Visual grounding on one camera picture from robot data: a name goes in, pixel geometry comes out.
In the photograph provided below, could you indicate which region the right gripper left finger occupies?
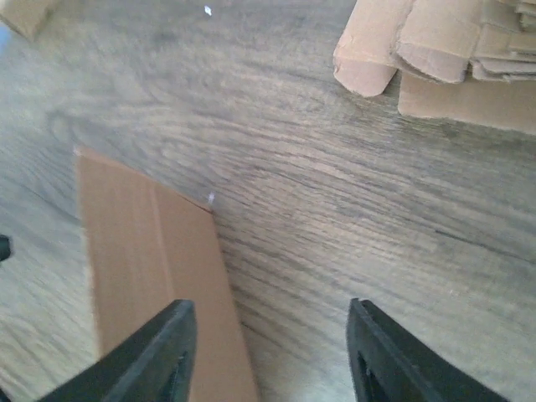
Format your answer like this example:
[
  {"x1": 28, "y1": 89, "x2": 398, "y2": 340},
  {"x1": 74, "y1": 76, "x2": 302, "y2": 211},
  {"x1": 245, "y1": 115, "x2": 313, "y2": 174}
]
[{"x1": 41, "y1": 300, "x2": 197, "y2": 401}]

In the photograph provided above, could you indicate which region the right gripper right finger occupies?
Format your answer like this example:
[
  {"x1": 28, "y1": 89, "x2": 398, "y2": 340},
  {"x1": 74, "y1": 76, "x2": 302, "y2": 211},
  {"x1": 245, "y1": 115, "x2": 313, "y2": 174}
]
[{"x1": 346, "y1": 298, "x2": 505, "y2": 401}]

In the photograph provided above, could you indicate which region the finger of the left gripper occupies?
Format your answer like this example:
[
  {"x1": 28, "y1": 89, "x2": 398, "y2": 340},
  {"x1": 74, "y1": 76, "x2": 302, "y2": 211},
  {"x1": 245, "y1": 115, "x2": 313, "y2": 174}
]
[{"x1": 0, "y1": 234, "x2": 11, "y2": 262}]

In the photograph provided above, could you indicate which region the cardboard box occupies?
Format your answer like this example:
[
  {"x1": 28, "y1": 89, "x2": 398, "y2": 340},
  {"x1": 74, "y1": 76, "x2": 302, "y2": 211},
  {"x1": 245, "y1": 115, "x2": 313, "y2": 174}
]
[
  {"x1": 1, "y1": 0, "x2": 59, "y2": 41},
  {"x1": 76, "y1": 148, "x2": 259, "y2": 401}
]

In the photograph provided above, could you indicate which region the stack of flat cardboard blanks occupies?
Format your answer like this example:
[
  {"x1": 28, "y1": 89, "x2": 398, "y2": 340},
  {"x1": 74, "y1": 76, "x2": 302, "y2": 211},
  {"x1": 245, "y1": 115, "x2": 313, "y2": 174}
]
[{"x1": 333, "y1": 1, "x2": 535, "y2": 134}]

